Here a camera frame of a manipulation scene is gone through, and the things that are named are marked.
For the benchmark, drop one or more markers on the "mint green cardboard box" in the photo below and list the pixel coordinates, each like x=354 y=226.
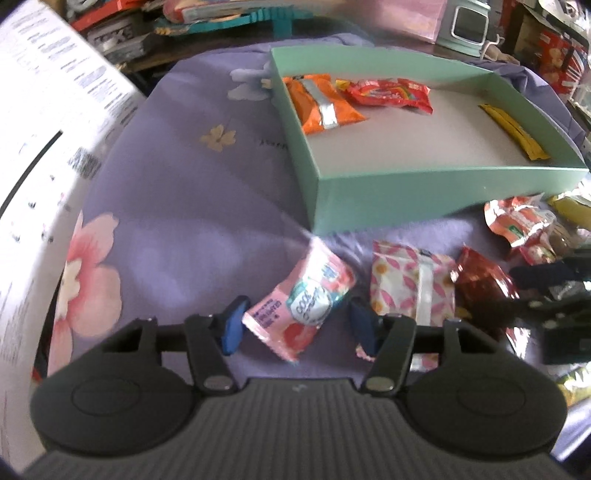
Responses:
x=415 y=194

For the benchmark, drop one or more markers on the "pink paper bag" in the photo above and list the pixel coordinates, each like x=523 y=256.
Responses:
x=411 y=18

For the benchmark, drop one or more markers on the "white pink patterned snack packet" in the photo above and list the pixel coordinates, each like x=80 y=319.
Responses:
x=397 y=277

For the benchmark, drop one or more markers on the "red printed boxes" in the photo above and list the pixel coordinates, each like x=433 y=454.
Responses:
x=558 y=60

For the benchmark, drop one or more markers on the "pink round-label snack packet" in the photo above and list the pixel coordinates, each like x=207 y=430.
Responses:
x=304 y=295

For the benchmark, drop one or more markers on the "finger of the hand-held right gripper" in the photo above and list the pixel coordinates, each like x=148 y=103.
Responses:
x=535 y=277
x=540 y=307

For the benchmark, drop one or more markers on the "orange snack packet silver stripe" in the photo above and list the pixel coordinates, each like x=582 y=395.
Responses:
x=307 y=104

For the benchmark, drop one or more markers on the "colourful magazine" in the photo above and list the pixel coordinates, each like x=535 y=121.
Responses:
x=221 y=9

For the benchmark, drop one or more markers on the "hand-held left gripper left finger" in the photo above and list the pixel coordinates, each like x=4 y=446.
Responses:
x=233 y=323

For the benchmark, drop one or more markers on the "red white crinkled snack packet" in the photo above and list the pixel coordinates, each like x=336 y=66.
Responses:
x=508 y=219

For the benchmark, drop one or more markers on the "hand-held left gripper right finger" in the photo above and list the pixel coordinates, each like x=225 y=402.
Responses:
x=364 y=327

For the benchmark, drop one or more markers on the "yellow stick packet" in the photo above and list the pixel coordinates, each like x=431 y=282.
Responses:
x=512 y=129

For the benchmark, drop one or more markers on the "dark red shiny snack packet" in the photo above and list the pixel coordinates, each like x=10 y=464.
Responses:
x=480 y=277

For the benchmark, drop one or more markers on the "small red white snack packet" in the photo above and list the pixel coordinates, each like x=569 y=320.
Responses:
x=535 y=251

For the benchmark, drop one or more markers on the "white printed cardboard box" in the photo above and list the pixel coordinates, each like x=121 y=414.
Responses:
x=46 y=138

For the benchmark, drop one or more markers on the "mint green appliance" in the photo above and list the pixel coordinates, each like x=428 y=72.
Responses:
x=466 y=27

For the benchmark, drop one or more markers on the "teal plastic stool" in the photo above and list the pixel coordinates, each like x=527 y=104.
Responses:
x=286 y=23

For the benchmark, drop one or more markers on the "black printed box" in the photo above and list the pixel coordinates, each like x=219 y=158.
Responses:
x=120 y=39

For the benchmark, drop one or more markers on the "red rainbow candy packet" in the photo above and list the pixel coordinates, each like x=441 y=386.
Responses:
x=383 y=92

